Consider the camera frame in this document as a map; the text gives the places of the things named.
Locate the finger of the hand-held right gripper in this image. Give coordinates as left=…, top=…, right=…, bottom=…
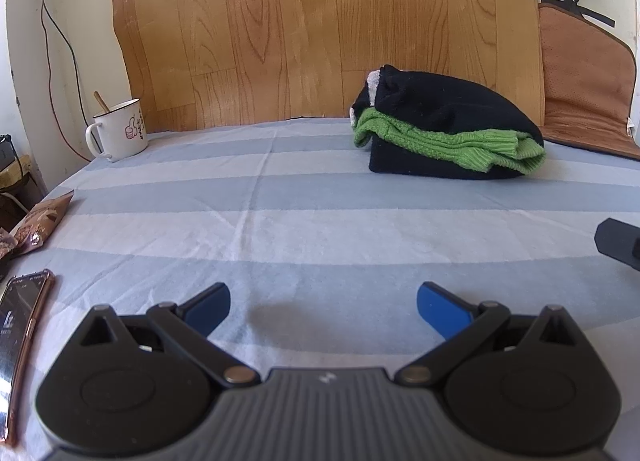
left=595, top=218, right=640, bottom=272

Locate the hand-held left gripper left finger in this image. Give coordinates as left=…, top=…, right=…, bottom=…
left=75, top=281, right=262, bottom=388

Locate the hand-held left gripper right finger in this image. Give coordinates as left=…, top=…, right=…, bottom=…
left=395, top=281, right=583, bottom=388

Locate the navy and green knit sweater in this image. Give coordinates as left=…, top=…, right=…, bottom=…
left=350, top=64, right=547, bottom=182

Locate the blue striped bed sheet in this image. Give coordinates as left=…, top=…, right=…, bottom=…
left=0, top=116, right=640, bottom=461

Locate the brown seat cushion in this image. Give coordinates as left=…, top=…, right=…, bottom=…
left=538, top=2, right=640, bottom=159

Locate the brown snack packet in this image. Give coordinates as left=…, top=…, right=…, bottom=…
left=0, top=190, right=76, bottom=262

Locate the white enamel mug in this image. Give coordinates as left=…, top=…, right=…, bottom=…
left=85, top=98, right=149, bottom=163

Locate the smartphone in pink case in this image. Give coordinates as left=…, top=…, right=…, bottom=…
left=0, top=268, right=55, bottom=446

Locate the wood-grain board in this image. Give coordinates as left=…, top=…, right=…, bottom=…
left=107, top=0, right=546, bottom=134

